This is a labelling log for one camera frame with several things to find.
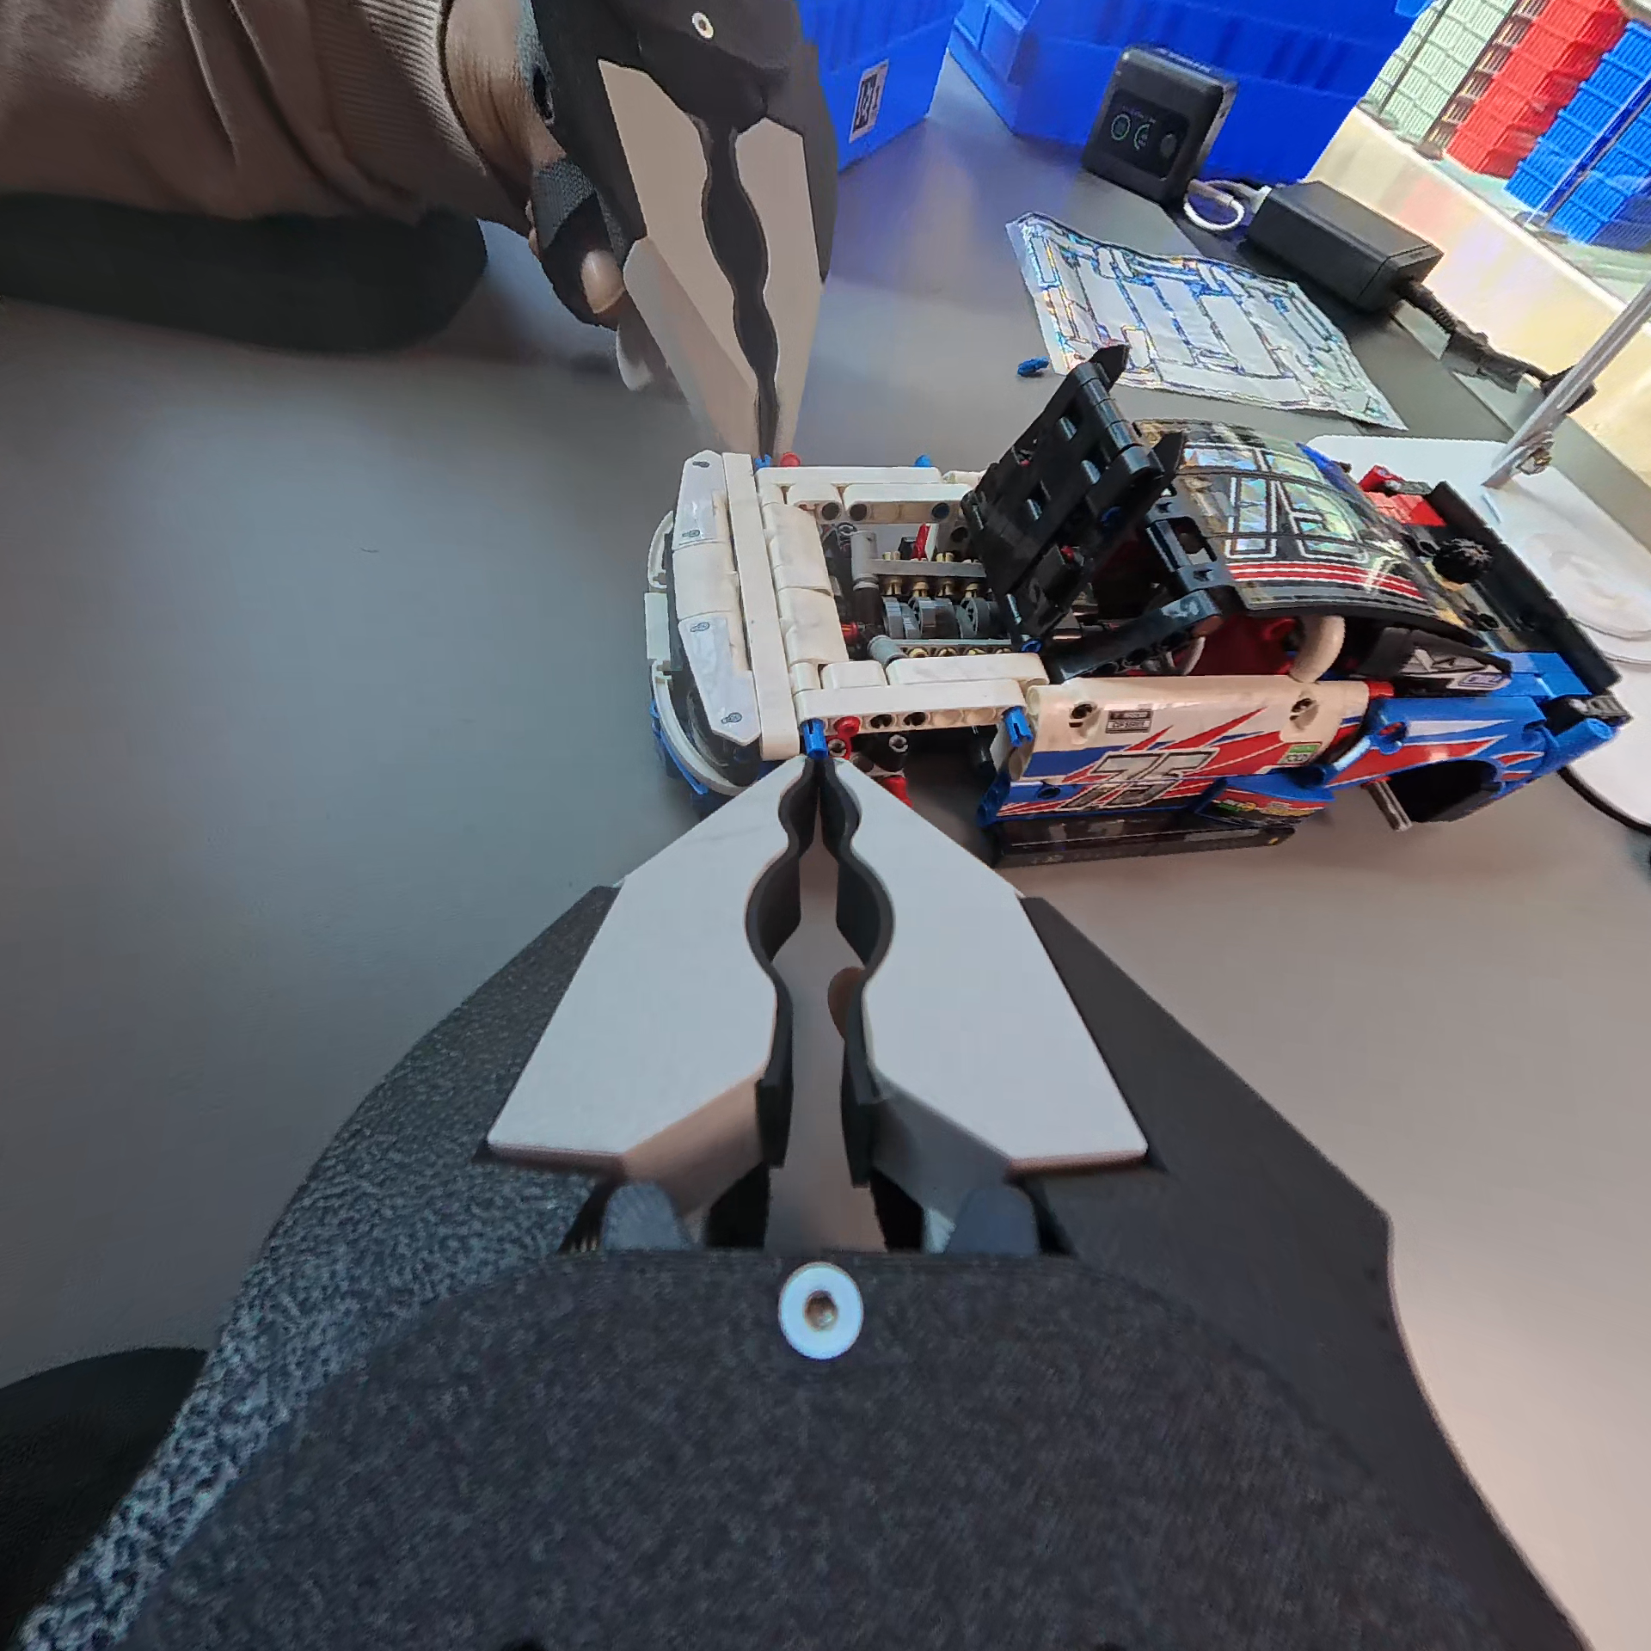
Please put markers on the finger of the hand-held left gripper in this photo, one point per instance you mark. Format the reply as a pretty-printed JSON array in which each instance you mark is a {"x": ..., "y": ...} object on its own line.
[
  {"x": 800, "y": 256},
  {"x": 671, "y": 218}
]

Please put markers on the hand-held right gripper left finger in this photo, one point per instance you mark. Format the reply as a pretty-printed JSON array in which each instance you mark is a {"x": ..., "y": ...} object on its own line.
[{"x": 631, "y": 1017}]

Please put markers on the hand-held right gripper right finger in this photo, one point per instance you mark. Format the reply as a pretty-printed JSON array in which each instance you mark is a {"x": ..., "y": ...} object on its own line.
[{"x": 991, "y": 1030}]

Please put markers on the brick-built toy race car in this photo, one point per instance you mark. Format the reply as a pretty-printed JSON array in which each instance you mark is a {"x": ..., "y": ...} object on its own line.
[{"x": 1161, "y": 671}]

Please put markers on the person's left forearm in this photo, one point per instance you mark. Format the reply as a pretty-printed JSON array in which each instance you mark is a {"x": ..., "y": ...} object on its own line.
[{"x": 258, "y": 89}]

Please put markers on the person's left hand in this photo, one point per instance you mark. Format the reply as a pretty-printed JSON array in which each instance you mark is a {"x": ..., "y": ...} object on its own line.
[{"x": 597, "y": 284}]

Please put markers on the black device with round dials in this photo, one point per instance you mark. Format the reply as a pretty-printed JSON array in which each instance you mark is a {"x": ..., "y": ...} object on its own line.
[{"x": 1154, "y": 121}]

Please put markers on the holographic sticker sheet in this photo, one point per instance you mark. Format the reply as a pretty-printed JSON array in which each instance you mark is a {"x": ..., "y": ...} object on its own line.
[{"x": 1198, "y": 322}]

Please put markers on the black power adapter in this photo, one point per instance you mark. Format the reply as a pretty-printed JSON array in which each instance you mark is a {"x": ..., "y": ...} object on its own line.
[{"x": 1340, "y": 237}]

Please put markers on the person's dark trouser leg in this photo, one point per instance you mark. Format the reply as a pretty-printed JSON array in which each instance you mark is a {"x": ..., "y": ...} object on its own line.
[{"x": 77, "y": 1497}]

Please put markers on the stack of coloured storage bins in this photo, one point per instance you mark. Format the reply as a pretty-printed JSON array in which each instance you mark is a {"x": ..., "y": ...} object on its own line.
[{"x": 1521, "y": 89}]

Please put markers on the metal lamp pole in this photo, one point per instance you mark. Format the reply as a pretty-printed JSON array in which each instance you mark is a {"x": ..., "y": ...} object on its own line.
[{"x": 1572, "y": 376}]

